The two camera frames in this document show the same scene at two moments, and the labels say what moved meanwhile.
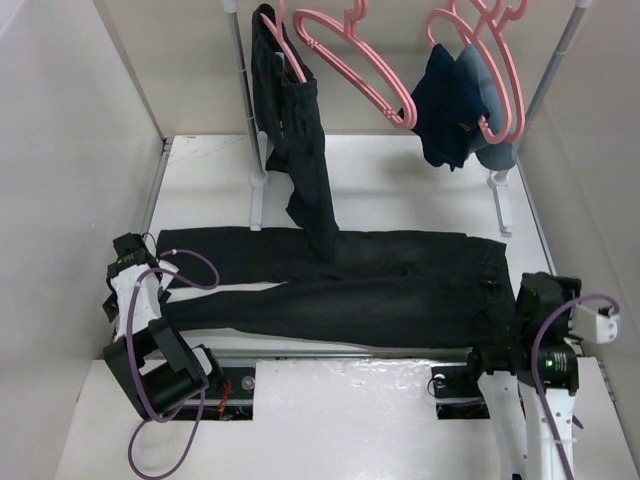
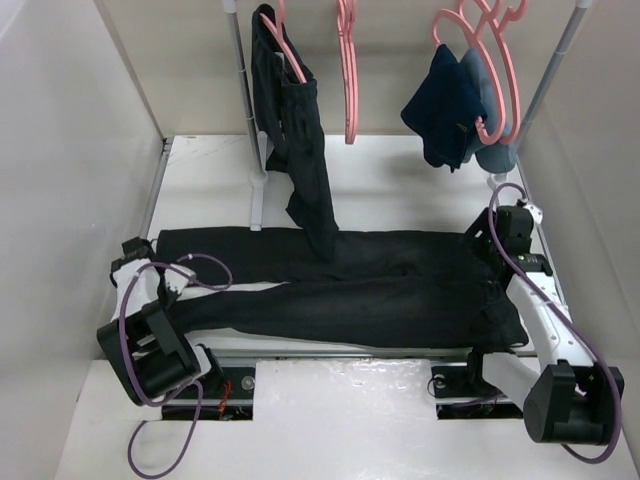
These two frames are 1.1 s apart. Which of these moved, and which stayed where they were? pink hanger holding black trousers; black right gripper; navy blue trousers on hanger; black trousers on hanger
Moved: black right gripper
Stayed: black trousers on hanger; navy blue trousers on hanger; pink hanger holding black trousers
